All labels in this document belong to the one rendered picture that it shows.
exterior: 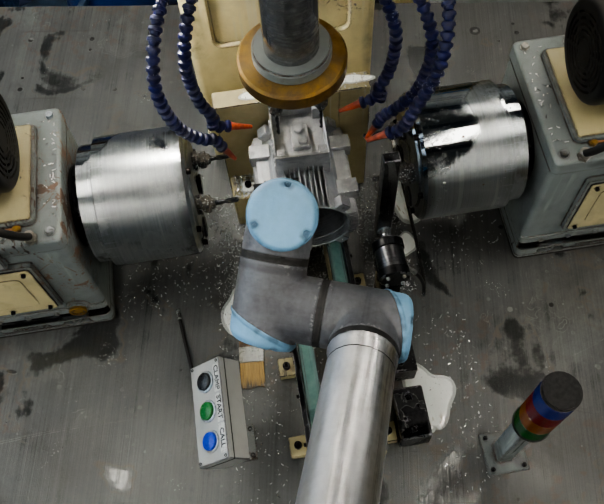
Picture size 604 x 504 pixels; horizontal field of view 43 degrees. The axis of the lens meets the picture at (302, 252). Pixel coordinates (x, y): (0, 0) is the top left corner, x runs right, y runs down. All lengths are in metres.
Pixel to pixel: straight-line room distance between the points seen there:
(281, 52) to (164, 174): 0.32
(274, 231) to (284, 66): 0.36
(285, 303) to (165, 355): 0.68
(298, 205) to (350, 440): 0.30
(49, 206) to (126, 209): 0.13
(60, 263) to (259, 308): 0.56
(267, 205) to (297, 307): 0.13
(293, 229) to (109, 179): 0.52
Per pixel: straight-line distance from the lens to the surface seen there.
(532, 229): 1.61
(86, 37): 2.12
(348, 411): 0.84
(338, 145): 1.47
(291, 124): 1.45
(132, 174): 1.38
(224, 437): 1.25
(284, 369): 1.54
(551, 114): 1.46
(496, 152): 1.42
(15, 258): 1.42
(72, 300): 1.58
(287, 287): 0.97
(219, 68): 1.55
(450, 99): 1.44
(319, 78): 1.24
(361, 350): 0.90
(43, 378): 1.67
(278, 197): 0.95
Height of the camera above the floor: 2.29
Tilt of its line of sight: 63 degrees down
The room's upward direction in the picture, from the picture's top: 5 degrees counter-clockwise
